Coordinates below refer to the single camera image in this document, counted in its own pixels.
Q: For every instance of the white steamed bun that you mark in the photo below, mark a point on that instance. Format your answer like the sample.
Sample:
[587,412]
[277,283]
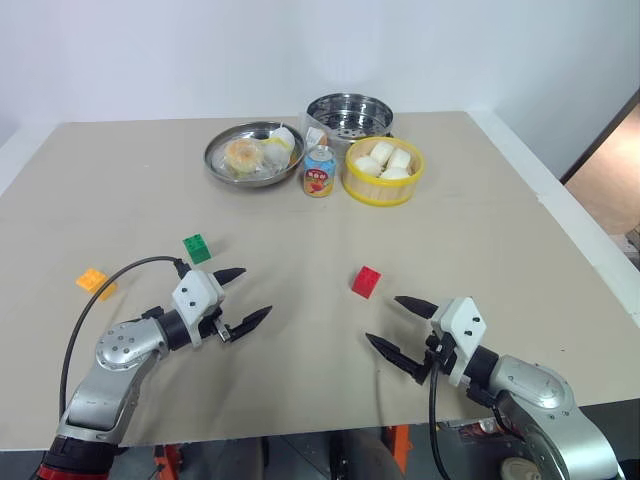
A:
[366,166]
[400,159]
[394,173]
[381,151]

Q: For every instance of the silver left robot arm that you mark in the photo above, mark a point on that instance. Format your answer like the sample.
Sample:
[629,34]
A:
[120,350]

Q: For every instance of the green toy brick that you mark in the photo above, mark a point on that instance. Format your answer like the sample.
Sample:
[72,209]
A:
[196,248]

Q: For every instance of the bamboo steamer with yellow rims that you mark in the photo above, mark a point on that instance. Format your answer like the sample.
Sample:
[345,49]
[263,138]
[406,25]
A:
[382,192]

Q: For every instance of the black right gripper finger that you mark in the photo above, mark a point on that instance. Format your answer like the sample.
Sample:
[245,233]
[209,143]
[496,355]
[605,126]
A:
[395,356]
[415,305]

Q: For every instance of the orange metal frame post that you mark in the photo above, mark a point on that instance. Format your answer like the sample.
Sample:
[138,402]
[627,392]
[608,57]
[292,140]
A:
[399,445]
[165,462]

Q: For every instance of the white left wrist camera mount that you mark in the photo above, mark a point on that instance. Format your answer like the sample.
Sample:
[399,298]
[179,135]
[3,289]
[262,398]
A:
[192,295]

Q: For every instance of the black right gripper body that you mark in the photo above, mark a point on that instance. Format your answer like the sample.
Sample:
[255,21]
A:
[442,352]

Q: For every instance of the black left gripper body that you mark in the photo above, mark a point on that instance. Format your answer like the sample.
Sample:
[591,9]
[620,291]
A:
[212,320]

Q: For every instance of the white wrapped food packet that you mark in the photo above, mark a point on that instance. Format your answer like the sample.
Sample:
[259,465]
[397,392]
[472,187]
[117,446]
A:
[281,145]

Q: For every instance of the round steel plate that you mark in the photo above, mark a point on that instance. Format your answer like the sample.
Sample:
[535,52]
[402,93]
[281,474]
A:
[220,172]

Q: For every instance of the brown wooden door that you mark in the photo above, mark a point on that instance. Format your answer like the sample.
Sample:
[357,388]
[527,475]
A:
[607,170]

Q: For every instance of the small white orange cup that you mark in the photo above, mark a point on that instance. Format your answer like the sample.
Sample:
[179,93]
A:
[315,136]

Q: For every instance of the red toy brick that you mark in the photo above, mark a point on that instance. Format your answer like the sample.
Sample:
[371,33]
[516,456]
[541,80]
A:
[365,282]

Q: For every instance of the perforated steel steamer pot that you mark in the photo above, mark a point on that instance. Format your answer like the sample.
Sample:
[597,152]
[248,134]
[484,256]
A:
[350,117]

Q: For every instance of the orange toy brick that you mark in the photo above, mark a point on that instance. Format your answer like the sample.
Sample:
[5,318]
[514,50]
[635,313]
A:
[94,281]

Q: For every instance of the blue fruit drink can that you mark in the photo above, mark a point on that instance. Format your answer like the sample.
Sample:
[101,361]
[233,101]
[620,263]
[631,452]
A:
[318,175]

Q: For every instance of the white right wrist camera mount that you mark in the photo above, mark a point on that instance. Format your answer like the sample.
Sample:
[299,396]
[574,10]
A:
[462,320]

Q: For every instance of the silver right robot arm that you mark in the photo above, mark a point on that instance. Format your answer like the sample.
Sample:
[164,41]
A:
[545,415]

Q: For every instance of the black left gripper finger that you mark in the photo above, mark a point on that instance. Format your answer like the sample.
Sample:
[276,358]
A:
[231,274]
[250,322]

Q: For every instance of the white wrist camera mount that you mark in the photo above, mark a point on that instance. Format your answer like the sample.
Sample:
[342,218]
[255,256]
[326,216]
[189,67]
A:
[462,320]
[192,295]

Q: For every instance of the round toasted bread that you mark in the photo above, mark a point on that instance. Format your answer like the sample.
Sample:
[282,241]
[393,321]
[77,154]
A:
[243,154]

